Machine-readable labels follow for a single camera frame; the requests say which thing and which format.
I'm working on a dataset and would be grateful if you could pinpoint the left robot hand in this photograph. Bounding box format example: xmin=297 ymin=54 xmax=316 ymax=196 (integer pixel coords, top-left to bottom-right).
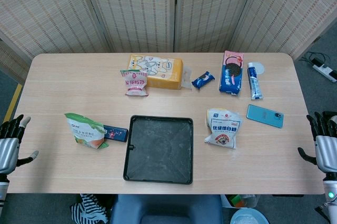
xmin=0 ymin=114 xmax=39 ymax=174

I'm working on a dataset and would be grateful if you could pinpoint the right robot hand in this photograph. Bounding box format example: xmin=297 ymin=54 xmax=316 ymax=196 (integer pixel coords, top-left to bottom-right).
xmin=298 ymin=111 xmax=337 ymax=175

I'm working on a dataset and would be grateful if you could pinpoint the green corn starch bag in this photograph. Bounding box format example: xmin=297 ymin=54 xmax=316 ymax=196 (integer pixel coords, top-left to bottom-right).
xmin=64 ymin=112 xmax=110 ymax=150

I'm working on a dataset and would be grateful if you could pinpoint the white castor sugar bag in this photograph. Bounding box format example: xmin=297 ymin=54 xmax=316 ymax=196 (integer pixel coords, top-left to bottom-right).
xmin=204 ymin=108 xmax=243 ymax=150

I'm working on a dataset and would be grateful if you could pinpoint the pink snack packet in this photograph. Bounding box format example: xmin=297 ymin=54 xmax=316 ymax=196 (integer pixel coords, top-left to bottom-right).
xmin=120 ymin=69 xmax=150 ymax=97

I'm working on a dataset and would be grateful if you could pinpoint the black square plastic tray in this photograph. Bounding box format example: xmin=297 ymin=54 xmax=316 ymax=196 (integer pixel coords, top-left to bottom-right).
xmin=123 ymin=114 xmax=194 ymax=184

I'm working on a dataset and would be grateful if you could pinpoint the light blue smartphone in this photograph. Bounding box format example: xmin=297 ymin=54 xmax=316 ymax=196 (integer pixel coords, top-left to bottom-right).
xmin=246 ymin=104 xmax=284 ymax=129

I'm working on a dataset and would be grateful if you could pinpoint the white power strip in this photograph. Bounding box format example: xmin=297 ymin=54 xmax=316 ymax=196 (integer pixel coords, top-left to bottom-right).
xmin=312 ymin=59 xmax=337 ymax=82

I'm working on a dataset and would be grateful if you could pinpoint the black white striped cloth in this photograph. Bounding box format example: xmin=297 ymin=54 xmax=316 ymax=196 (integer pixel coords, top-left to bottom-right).
xmin=70 ymin=193 xmax=110 ymax=224

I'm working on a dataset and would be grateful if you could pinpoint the white blue toothpaste tube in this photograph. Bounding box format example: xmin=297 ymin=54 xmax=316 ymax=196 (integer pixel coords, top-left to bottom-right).
xmin=246 ymin=62 xmax=264 ymax=101

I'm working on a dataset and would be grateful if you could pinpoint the light blue bowl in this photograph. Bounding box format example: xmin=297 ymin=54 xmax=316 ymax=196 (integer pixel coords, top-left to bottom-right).
xmin=230 ymin=208 xmax=269 ymax=224

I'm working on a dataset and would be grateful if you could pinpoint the colourful cube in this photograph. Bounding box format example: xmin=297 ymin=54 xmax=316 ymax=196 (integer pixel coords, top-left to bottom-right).
xmin=227 ymin=194 xmax=244 ymax=208

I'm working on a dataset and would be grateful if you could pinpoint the white round disc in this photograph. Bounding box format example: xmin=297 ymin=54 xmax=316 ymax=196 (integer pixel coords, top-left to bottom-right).
xmin=252 ymin=62 xmax=265 ymax=75

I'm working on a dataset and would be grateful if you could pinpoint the dark blue rectangular box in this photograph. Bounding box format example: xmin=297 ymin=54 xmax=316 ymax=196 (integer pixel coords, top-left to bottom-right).
xmin=102 ymin=125 xmax=129 ymax=143

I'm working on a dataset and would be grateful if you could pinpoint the pink blue cookie box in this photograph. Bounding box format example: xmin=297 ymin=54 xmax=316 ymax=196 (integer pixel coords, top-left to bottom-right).
xmin=219 ymin=51 xmax=244 ymax=98

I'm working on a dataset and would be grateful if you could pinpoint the small blue cookie pack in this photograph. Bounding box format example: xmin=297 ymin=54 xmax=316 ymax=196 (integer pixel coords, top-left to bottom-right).
xmin=191 ymin=71 xmax=215 ymax=89

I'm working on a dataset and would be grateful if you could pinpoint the blue padded chair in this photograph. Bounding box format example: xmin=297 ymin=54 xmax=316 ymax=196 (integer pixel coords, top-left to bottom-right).
xmin=109 ymin=194 xmax=224 ymax=224

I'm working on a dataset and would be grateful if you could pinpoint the yellow tissue pack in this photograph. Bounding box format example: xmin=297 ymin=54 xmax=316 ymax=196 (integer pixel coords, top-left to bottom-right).
xmin=127 ymin=54 xmax=193 ymax=91

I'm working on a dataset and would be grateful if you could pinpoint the woven folding screen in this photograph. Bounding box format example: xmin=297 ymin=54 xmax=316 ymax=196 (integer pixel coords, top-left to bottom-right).
xmin=0 ymin=0 xmax=337 ymax=82

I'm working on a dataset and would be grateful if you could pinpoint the black power cable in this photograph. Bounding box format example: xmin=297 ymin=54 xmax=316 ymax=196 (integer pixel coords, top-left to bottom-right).
xmin=300 ymin=51 xmax=331 ymax=67

